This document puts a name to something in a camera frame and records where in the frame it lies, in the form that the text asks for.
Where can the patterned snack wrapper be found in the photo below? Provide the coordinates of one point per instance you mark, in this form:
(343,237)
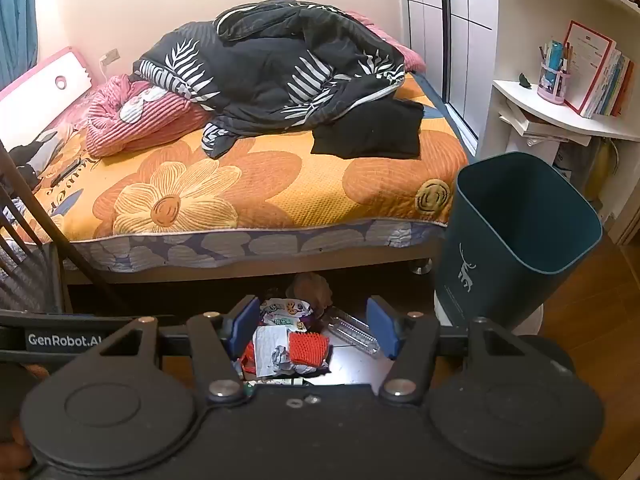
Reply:
(285,312)

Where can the small green figure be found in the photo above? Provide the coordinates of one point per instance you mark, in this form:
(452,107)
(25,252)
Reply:
(525,80)

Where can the row of books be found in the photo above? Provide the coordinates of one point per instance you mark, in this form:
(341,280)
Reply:
(612,87)

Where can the wall socket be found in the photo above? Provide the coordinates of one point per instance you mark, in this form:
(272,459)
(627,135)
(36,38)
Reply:
(111,56)

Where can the books on shelf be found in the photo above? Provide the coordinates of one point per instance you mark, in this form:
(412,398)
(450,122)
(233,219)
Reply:
(587,60)

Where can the black and white clothing pile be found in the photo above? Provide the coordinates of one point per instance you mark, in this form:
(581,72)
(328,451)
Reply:
(260,70)

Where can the teal trash bin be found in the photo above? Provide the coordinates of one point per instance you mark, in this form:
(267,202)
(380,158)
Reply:
(500,270)

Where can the bunch of pens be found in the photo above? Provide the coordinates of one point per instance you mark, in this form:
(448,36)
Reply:
(554,55)

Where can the black folded garment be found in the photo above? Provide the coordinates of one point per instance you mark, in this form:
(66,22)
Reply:
(370,130)

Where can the pink pillow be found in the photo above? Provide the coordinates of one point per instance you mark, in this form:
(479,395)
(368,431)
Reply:
(407,57)

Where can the white paper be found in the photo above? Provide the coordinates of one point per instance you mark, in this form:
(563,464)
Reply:
(267,347)

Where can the white pink headboard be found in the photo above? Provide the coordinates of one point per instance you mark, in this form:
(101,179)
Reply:
(35,85)

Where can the red foam net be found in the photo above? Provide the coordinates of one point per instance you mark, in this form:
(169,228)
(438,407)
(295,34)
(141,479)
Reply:
(309,349)

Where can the clear plastic tray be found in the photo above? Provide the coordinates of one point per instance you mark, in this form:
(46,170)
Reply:
(355,332)

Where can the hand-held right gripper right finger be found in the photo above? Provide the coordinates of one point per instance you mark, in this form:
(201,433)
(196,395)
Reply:
(382,332)

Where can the teal curtain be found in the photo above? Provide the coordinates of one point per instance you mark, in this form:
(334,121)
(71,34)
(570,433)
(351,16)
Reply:
(17,15)

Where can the red plastic bag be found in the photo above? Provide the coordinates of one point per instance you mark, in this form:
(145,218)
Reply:
(248,360)

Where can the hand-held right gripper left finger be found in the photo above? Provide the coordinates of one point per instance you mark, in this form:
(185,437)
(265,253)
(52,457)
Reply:
(244,330)

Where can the person's left hand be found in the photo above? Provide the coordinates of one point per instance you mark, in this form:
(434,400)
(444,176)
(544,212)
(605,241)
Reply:
(14,450)

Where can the stack of papers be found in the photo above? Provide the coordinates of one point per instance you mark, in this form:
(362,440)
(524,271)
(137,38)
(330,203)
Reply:
(530,125)

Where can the metal bed leg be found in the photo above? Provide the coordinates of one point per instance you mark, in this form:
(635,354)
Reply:
(422,266)

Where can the pink pen holder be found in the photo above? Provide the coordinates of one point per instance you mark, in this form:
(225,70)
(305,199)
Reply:
(552,87)

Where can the wooden bed frame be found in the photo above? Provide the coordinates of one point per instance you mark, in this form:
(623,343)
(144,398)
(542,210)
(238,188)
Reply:
(300,265)

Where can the brown paper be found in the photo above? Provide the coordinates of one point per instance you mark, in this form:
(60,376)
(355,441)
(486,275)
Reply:
(312,290)

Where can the white sliding wardrobe door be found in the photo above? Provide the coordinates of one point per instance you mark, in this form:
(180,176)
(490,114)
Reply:
(465,35)

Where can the cartoon print pillow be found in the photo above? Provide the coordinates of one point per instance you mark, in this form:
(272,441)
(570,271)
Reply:
(55,155)

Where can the white bookshelf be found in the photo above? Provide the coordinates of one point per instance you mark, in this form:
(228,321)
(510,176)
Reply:
(530,5)

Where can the dark wooden chair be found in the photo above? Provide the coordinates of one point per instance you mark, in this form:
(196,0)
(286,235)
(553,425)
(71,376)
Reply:
(50,232)

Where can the orange floral bedspread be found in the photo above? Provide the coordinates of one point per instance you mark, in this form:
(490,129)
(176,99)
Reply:
(280,190)

